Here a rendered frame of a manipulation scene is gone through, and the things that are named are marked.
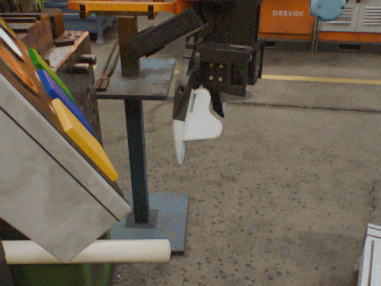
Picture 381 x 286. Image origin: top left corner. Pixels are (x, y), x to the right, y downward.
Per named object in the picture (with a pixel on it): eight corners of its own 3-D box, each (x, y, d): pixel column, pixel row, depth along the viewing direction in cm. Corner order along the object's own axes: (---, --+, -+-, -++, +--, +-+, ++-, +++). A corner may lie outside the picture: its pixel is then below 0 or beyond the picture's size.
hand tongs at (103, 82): (115, 43, 188) (115, 40, 187) (124, 43, 188) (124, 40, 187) (93, 91, 135) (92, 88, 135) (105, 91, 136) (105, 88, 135)
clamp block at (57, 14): (66, 32, 116) (62, 8, 113) (57, 40, 109) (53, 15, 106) (23, 32, 116) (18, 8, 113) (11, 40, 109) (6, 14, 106)
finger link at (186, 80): (179, 118, 46) (198, 45, 47) (167, 116, 47) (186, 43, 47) (192, 126, 51) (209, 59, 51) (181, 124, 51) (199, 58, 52)
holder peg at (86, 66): (91, 72, 104) (90, 62, 103) (89, 75, 102) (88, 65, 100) (75, 72, 104) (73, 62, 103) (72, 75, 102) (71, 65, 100)
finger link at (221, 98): (252, 123, 60) (244, 87, 52) (214, 116, 62) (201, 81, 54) (258, 105, 61) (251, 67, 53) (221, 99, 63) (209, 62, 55)
